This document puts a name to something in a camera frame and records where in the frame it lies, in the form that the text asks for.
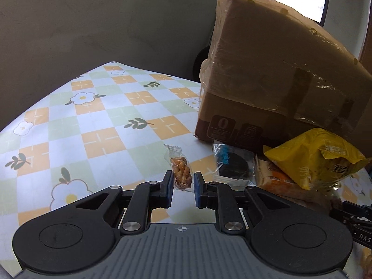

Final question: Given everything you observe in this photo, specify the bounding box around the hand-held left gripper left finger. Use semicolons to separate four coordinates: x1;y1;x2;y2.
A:
74;170;174;236

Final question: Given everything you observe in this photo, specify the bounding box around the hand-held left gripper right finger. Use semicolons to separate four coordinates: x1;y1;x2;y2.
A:
194;171;292;235

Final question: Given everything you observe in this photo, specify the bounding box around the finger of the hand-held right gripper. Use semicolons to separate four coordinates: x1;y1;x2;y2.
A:
329;200;372;225

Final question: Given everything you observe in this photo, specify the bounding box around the clear twisted dough snack packet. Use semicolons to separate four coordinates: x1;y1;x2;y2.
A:
163;144;194;192

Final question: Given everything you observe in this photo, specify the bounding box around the cardboard box with plastic liner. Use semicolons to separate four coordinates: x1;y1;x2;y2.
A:
193;0;372;154

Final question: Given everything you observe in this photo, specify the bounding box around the black cookie packet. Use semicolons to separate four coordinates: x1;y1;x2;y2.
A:
212;142;256;185

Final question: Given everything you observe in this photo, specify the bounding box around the orange white snack packet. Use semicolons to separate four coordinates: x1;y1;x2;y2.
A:
256;155;309;198

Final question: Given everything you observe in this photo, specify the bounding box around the yellow snack bag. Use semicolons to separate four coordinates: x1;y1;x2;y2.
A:
263;128;367;191

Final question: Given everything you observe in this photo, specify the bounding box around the floral checked tablecloth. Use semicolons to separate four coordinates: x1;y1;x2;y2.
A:
0;62;372;279

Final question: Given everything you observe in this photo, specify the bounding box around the black exercise bike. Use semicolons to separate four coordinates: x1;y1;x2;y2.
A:
193;46;210;83

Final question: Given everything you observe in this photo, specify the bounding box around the black framed window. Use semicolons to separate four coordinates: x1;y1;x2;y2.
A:
270;0;333;25

